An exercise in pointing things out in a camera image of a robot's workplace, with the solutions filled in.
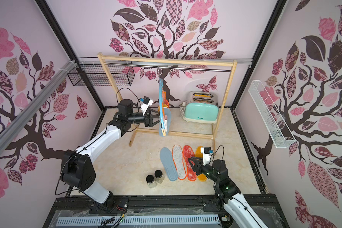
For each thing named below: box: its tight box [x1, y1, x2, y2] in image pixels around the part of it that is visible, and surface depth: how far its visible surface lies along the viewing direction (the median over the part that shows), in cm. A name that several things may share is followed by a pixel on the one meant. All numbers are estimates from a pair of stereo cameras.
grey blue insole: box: [159, 147, 179, 182], surface depth 91 cm
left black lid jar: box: [145, 174, 157, 189], surface depth 75 cm
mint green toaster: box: [184, 90, 219, 124], surface depth 106 cm
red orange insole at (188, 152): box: [182, 145, 197, 182], surface depth 92 cm
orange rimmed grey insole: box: [171, 144, 187, 181], surface depth 92 cm
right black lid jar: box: [154, 169, 165, 184], surface depth 77 cm
